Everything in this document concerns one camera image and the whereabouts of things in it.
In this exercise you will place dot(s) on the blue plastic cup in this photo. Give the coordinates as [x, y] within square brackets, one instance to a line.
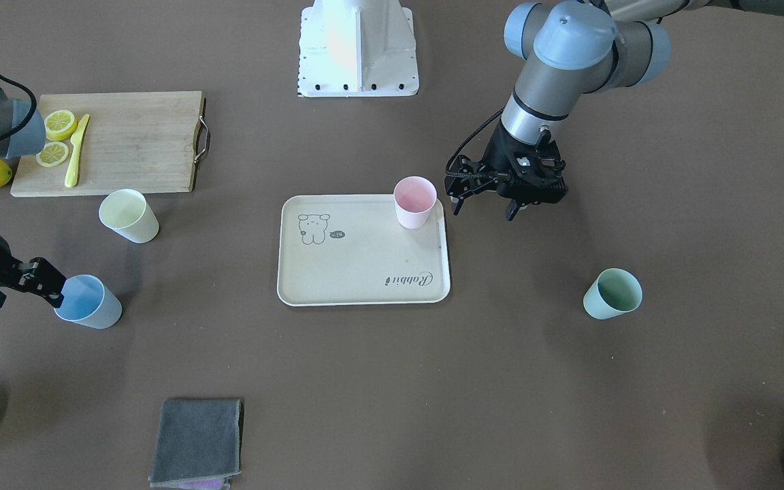
[88, 302]

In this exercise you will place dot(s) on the pink plastic cup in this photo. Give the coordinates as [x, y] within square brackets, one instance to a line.
[414, 197]

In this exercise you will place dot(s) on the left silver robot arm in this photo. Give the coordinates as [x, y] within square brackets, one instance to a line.
[570, 49]

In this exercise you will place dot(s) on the grey folded cloth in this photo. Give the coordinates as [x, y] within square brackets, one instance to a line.
[198, 444]

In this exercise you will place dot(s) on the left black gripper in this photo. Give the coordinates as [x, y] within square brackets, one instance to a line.
[502, 152]

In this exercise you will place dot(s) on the yellow plastic knife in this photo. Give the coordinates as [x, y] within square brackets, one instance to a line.
[72, 172]

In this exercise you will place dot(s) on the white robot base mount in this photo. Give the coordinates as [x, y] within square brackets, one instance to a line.
[357, 49]

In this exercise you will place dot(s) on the wooden cutting board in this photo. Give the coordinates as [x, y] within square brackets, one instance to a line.
[146, 141]

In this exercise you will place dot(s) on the cream rabbit tray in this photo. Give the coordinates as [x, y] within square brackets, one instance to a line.
[351, 250]

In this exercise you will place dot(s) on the lemon slice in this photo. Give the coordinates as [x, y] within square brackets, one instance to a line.
[59, 125]
[52, 154]

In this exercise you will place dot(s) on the pale yellow plastic cup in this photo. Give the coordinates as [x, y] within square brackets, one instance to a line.
[127, 213]

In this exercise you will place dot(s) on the green plastic cup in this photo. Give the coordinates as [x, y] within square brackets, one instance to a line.
[614, 292]

